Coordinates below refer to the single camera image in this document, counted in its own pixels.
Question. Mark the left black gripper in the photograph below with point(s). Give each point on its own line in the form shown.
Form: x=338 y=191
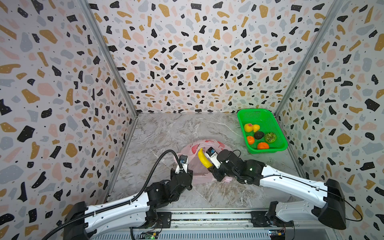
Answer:
x=190 y=174

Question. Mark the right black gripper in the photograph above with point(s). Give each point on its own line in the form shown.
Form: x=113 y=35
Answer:
x=218 y=172

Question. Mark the pink plastic bag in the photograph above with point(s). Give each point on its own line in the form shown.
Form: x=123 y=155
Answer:
x=201 y=174

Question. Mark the yellow banana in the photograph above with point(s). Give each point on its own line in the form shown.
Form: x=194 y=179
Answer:
x=203 y=159

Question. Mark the small orange tangerine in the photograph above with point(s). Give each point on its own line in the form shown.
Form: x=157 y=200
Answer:
x=250 y=140

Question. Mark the orange fruit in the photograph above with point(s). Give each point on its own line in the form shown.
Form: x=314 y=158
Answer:
x=263 y=146

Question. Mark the dark avocado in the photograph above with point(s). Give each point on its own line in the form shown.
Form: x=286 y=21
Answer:
x=258 y=135

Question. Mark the yellow red peach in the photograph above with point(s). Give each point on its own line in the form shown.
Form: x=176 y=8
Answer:
x=248 y=128

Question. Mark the green plastic basket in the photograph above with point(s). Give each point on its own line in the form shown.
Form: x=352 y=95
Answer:
x=268 y=124

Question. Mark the green lime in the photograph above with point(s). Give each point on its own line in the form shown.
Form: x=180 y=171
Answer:
x=270 y=138

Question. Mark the yellow lemon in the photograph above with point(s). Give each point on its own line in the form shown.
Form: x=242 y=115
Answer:
x=256 y=128

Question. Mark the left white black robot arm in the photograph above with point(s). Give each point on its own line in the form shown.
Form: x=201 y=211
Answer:
x=89 y=222

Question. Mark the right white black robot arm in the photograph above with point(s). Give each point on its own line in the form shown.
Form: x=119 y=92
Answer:
x=322 y=201

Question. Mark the small circuit board left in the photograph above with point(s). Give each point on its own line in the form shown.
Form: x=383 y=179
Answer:
x=149 y=235

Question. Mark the small circuit board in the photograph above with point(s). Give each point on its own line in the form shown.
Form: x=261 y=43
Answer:
x=277 y=234
x=149 y=235

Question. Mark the small circuit board right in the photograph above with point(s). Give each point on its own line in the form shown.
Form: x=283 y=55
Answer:
x=277 y=234

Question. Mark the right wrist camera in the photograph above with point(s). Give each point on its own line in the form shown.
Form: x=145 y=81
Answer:
x=211 y=154

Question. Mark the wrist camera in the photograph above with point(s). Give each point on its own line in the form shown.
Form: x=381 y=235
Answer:
x=182 y=164
x=211 y=154

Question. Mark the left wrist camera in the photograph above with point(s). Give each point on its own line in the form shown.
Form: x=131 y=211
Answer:
x=182 y=164

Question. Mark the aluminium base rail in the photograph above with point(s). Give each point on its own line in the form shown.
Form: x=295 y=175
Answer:
x=223 y=224

